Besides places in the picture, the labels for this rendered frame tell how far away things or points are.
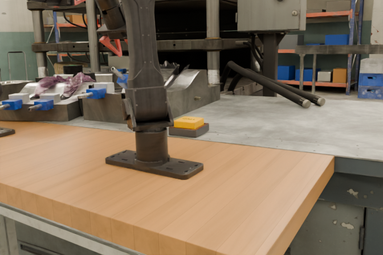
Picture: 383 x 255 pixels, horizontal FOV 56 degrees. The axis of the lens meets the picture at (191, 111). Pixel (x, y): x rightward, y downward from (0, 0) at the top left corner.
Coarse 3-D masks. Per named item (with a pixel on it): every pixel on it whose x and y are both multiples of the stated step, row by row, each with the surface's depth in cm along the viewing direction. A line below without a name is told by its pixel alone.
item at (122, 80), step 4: (112, 68) 99; (116, 72) 99; (120, 76) 101; (124, 76) 102; (120, 80) 103; (124, 80) 102; (120, 84) 104; (124, 84) 103; (124, 88) 106; (124, 92) 106
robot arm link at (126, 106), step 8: (128, 104) 68; (168, 104) 71; (128, 112) 68; (168, 112) 70; (128, 120) 69; (160, 120) 72; (168, 120) 71; (136, 128) 67; (144, 128) 68; (152, 128) 68
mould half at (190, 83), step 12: (168, 72) 132; (192, 72) 128; (204, 72) 131; (180, 84) 123; (192, 84) 123; (204, 84) 132; (108, 96) 108; (120, 96) 106; (168, 96) 110; (180, 96) 116; (192, 96) 124; (204, 96) 133; (216, 96) 143; (84, 108) 114; (96, 108) 111; (108, 108) 109; (120, 108) 107; (180, 108) 117; (192, 108) 125; (96, 120) 112; (108, 120) 110; (120, 120) 108
